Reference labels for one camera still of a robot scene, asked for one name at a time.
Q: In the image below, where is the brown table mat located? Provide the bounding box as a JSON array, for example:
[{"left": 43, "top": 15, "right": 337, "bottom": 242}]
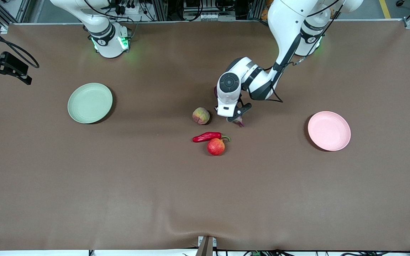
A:
[{"left": 0, "top": 20, "right": 410, "bottom": 251}]

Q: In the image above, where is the orange snack bag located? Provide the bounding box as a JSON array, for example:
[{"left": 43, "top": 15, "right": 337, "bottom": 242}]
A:
[{"left": 261, "top": 0, "right": 275, "bottom": 20}]

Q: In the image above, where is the yellow red peach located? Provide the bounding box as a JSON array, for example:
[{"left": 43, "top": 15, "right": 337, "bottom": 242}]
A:
[{"left": 192, "top": 107, "right": 210, "bottom": 125}]

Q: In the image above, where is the pink round plate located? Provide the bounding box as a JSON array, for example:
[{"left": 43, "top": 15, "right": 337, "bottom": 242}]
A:
[{"left": 307, "top": 111, "right": 351, "bottom": 151}]

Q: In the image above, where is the metal table edge bracket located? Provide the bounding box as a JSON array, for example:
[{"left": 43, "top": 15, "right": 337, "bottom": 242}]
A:
[{"left": 195, "top": 236, "right": 217, "bottom": 256}]

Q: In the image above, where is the red chili pepper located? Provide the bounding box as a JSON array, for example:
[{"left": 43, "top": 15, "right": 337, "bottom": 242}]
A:
[{"left": 192, "top": 132, "right": 231, "bottom": 143}]

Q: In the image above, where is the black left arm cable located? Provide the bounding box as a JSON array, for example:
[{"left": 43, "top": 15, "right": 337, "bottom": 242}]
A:
[{"left": 262, "top": 0, "right": 344, "bottom": 104}]

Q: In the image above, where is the red apple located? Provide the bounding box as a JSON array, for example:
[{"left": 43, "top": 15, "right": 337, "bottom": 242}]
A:
[{"left": 207, "top": 138, "right": 226, "bottom": 156}]

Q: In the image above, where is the long purple eggplant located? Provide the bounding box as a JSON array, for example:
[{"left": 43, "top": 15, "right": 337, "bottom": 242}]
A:
[{"left": 214, "top": 86, "right": 245, "bottom": 128}]

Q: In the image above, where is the light green round plate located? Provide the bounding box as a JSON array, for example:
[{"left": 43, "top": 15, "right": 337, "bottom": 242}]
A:
[{"left": 67, "top": 83, "right": 113, "bottom": 124}]

